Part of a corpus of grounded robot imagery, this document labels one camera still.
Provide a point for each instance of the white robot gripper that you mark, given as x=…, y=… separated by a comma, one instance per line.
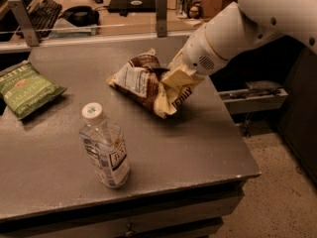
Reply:
x=197, y=54

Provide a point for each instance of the brown chip bag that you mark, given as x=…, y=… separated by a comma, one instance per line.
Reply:
x=140, y=79

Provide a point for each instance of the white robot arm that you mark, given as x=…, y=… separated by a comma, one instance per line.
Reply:
x=296, y=20

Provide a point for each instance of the clear plastic water bottle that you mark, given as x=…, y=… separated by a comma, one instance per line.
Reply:
x=104, y=143

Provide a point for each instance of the green jalapeno chip bag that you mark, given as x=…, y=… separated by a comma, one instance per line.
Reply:
x=24, y=90

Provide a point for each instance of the small round brown jar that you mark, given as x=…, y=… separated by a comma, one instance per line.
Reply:
x=194, y=12

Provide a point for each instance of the green drink can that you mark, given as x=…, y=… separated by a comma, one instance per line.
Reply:
x=181, y=8

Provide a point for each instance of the open grey drawer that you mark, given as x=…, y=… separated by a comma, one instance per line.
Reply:
x=256, y=96

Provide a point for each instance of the black laptop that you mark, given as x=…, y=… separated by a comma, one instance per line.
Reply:
x=116, y=6

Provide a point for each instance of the black headphones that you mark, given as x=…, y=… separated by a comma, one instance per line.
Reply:
x=81, y=16

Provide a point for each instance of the grey drawer cabinet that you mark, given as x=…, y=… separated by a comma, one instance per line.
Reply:
x=191, y=213

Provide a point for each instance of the black keyboard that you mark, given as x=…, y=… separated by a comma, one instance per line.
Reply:
x=44, y=16

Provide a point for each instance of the grey metal bracket middle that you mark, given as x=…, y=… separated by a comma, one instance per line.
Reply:
x=161, y=16

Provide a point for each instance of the grey metal bracket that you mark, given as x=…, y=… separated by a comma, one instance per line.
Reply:
x=161, y=16
x=21, y=14

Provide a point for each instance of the grey metal bracket left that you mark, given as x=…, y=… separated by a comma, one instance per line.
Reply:
x=21, y=14

